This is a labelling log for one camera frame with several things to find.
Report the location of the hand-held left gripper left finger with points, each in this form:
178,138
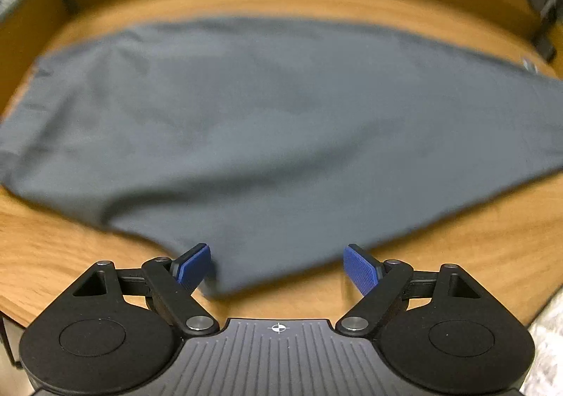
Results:
193,266

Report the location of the person's patterned clothing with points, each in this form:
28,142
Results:
547,347

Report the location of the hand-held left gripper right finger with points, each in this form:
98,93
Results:
361,270

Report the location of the grey pants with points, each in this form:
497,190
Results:
281,136

